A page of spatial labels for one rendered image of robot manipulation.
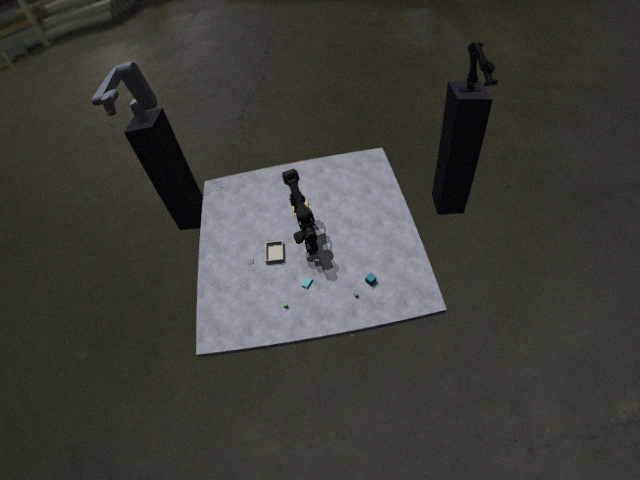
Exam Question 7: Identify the beige open tray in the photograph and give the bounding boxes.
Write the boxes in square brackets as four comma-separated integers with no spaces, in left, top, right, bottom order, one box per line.
[265,240,284,264]

